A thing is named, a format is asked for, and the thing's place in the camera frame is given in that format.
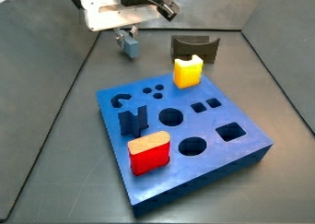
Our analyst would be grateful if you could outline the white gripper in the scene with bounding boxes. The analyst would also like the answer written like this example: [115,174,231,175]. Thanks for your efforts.
[80,0,162,48]

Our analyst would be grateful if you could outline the grey-blue rectangle block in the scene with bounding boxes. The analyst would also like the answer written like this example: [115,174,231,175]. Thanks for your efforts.
[122,30,140,59]

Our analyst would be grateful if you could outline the black curved fixture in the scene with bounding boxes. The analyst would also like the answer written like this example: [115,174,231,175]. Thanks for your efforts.
[171,35,221,64]

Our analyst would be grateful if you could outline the blue shape sorting board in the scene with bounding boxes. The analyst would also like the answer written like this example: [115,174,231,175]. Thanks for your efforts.
[96,74,273,217]

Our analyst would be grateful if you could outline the yellow notched block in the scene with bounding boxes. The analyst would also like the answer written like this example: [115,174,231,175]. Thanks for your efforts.
[174,54,203,88]

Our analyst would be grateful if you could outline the dark blue cross block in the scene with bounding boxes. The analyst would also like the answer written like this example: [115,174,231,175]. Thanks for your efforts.
[118,106,150,137]

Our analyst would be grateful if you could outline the red rounded block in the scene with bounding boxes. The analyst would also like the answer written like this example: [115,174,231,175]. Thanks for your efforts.
[128,131,171,176]

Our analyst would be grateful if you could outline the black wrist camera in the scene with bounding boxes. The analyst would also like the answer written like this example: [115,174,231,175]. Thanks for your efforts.
[120,0,181,21]

